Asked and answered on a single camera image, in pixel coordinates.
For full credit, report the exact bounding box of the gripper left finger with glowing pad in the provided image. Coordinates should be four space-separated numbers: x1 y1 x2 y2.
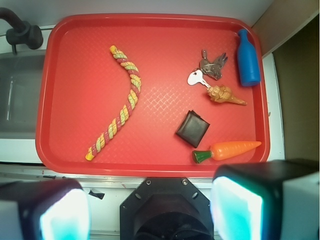
0 179 91 240

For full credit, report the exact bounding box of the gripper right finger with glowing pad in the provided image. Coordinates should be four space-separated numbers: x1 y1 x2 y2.
210 158 320 240

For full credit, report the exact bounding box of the tan spiral sea shell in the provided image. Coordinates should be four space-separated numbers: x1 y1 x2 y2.
206 85 247 106

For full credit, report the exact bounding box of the orange toy carrot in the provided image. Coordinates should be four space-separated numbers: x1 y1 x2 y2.
191 141 262 164

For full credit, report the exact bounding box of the dark brown leather wallet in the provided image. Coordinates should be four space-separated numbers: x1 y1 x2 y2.
175 110 210 148

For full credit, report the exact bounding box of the red plastic tray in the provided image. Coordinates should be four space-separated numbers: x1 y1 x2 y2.
35 14 270 177

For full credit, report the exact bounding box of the stainless steel sink basin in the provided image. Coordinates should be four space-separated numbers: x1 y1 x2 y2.
0 53 45 139

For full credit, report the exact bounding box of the blue plastic bottle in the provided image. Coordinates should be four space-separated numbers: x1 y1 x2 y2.
237 29 261 87

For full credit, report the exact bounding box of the bunch of metal keys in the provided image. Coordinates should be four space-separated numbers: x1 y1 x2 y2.
187 49 228 88

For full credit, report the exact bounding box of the brown cardboard box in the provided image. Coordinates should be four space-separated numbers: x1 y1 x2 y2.
253 0 320 161

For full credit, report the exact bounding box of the dark sink faucet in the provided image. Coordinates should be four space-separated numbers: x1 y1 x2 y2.
0 7 44 55

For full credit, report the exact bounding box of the twisted multicolour rope toy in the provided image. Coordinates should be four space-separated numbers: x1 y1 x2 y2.
85 45 142 161

